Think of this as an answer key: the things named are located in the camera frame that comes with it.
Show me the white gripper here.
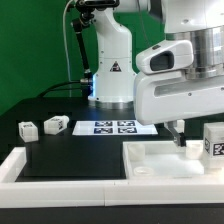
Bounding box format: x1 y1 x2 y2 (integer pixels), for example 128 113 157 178
134 40 224 147

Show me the white square tabletop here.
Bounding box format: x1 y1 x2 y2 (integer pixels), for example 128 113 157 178
123 140 224 181

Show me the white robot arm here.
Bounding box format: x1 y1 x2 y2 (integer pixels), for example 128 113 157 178
89 0 224 146

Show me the white U-shaped obstacle fence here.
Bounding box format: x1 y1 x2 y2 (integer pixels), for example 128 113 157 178
0 147 224 208

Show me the white sheet with AprilTags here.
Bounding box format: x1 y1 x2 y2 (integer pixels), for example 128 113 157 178
73 120 158 136

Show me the black cable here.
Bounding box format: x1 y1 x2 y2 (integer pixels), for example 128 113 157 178
36 78 93 98

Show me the white cable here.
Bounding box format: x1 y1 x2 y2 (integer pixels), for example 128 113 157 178
62 0 76 82

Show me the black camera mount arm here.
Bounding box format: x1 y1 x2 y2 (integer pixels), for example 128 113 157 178
70 0 120 84

